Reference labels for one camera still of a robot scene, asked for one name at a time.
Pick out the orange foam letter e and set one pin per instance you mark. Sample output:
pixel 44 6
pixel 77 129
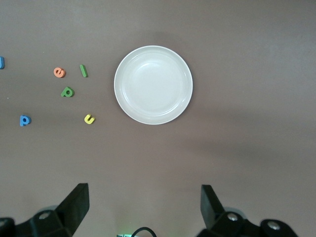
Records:
pixel 59 72

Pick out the blue foam letter g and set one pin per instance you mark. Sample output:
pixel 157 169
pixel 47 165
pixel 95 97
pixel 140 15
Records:
pixel 1 62

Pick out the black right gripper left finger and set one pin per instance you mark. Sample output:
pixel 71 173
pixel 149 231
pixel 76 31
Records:
pixel 64 217

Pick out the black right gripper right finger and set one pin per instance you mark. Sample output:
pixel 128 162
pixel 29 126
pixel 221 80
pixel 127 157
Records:
pixel 222 222

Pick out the beige round plate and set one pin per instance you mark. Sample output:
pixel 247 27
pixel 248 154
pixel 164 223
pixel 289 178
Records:
pixel 153 85

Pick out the yellow foam letter u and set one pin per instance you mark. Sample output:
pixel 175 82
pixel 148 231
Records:
pixel 89 119

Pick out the green foam letter l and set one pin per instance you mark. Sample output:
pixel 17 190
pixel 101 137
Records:
pixel 83 70

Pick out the blue foam letter p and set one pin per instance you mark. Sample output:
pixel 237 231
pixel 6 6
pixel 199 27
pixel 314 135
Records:
pixel 24 120

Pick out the green foam letter p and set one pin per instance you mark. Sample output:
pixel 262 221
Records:
pixel 67 92

